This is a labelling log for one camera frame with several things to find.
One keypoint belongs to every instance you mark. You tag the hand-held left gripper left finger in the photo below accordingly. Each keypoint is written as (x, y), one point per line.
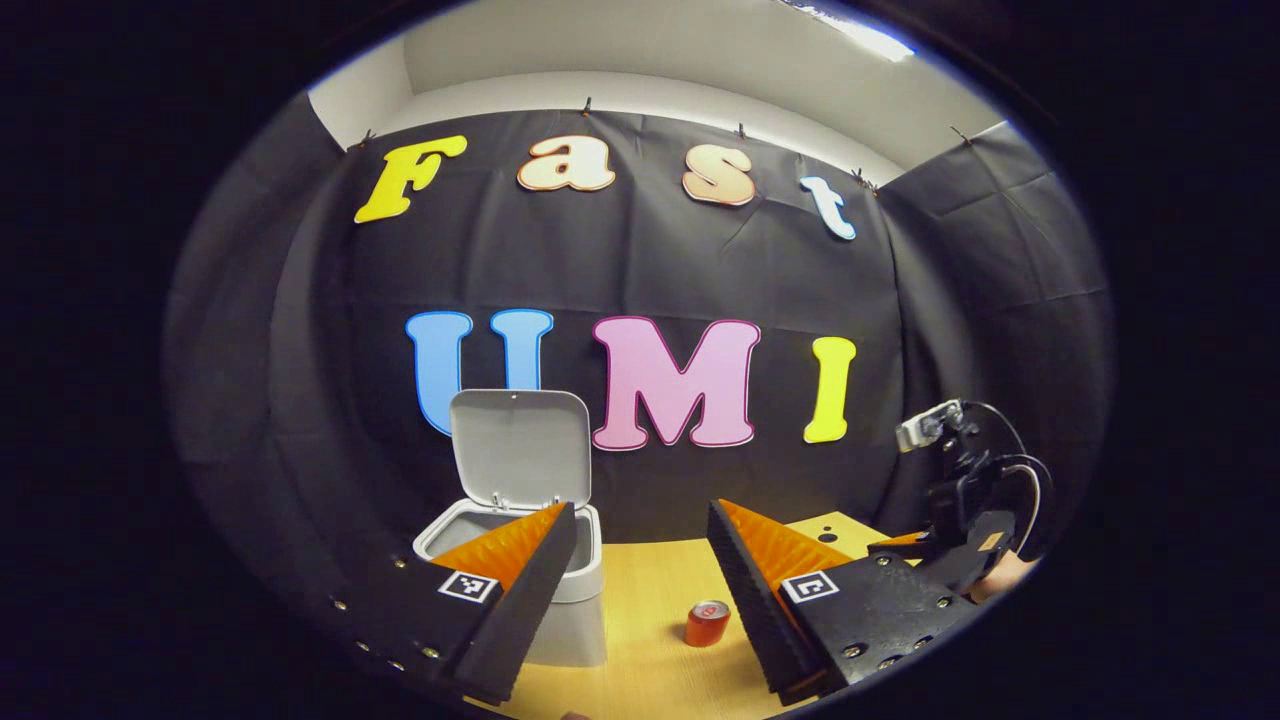
(515, 620)

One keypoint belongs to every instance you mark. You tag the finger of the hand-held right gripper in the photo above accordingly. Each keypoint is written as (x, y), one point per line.
(900, 542)

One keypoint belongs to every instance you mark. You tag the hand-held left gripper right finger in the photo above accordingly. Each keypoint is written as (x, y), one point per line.
(760, 620)

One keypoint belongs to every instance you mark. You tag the red pop can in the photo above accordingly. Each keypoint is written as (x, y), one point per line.
(707, 625)

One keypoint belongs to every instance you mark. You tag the white desktop garbage bin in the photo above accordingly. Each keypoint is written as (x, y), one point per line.
(520, 440)

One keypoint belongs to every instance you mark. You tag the wooden desktop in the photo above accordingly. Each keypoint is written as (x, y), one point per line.
(650, 600)

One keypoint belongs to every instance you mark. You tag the black backdrop cloth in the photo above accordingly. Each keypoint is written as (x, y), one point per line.
(330, 350)

